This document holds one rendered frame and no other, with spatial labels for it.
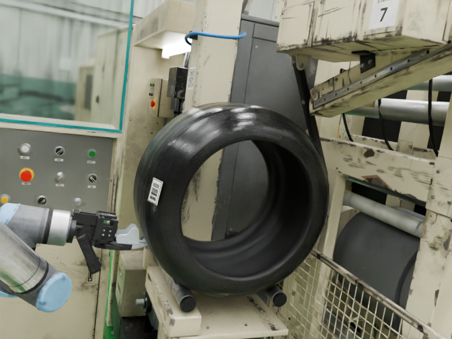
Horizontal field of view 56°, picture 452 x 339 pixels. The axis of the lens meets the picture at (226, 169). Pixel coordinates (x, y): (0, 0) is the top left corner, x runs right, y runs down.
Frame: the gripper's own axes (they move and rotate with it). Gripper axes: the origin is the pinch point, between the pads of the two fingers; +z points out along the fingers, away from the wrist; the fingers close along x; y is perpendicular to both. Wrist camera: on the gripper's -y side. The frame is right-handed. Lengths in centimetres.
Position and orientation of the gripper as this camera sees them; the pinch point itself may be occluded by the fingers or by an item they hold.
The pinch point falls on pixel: (142, 245)
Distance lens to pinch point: 123.1
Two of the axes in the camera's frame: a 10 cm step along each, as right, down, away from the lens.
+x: -3.4, -1.9, 9.2
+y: 2.5, -9.6, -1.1
